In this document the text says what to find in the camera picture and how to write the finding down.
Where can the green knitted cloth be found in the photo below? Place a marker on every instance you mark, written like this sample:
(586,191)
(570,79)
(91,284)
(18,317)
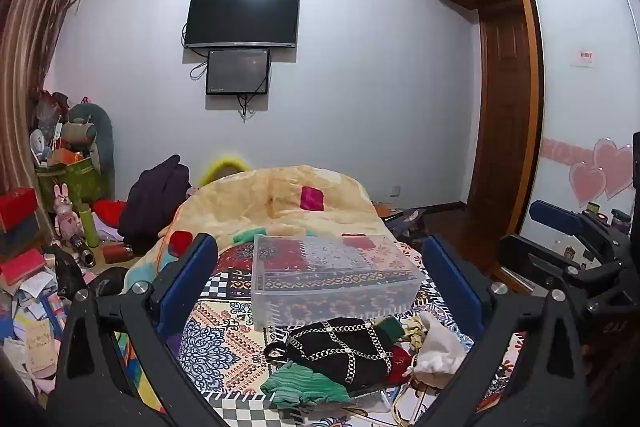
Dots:
(300,387)

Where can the brown cylinder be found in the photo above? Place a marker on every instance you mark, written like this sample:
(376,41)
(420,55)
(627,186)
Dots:
(116,253)

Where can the dark green cloth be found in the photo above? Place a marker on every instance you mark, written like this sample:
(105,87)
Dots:
(392,328)

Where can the green cardboard box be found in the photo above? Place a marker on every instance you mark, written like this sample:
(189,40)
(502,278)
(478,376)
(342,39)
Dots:
(70,182)

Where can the green cylinder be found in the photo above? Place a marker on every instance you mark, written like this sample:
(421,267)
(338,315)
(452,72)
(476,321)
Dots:
(89,227)

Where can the black bottle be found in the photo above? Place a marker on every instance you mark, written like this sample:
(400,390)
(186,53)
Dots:
(82,250)

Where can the clear plastic storage box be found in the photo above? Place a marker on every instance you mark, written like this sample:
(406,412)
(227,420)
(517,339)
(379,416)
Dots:
(320,277)

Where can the small black monitor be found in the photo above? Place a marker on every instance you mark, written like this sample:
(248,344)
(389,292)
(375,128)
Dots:
(237,72)

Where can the striped brown curtain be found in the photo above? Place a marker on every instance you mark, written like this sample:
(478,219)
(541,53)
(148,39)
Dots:
(25,72)

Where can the flat red box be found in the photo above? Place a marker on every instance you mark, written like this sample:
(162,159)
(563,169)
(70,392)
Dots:
(22,268)

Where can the white paper notice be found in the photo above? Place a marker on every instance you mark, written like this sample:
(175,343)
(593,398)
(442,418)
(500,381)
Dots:
(585,58)

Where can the wall-mounted black television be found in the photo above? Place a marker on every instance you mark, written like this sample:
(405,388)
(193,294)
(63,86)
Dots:
(242,17)

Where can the white cloth pouch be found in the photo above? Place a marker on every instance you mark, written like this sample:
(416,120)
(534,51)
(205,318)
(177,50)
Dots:
(440,352)

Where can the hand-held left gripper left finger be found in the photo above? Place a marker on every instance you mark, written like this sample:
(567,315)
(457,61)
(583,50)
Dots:
(197,268)

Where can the grey-green plush toy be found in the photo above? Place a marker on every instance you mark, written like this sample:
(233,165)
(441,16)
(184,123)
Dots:
(97,127)

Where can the frosted sliding door with hearts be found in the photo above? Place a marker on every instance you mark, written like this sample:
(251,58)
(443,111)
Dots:
(585,97)

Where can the yellow fleece blanket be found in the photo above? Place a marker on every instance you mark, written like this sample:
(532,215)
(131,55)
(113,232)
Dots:
(260,202)

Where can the pile of papers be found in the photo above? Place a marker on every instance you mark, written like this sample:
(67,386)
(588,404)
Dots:
(30,332)

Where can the black jacket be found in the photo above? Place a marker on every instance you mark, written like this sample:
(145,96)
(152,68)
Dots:
(155,202)

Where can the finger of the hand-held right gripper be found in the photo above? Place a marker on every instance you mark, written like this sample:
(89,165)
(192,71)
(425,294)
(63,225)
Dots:
(530,254)
(555,216)

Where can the wall socket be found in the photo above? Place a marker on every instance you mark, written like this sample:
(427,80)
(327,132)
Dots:
(395,191)

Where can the brown wooden door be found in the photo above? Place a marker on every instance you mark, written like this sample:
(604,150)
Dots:
(505,132)

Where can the dark red cloth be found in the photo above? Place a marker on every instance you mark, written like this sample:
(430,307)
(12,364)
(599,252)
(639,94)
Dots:
(402,367)

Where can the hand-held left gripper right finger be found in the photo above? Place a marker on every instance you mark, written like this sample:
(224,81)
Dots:
(450,273)

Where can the pink rabbit toy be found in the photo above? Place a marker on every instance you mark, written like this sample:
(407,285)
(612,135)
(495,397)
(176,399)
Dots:
(66,214)

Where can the patterned bed sheet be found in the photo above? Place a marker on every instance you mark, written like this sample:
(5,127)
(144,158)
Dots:
(225,337)

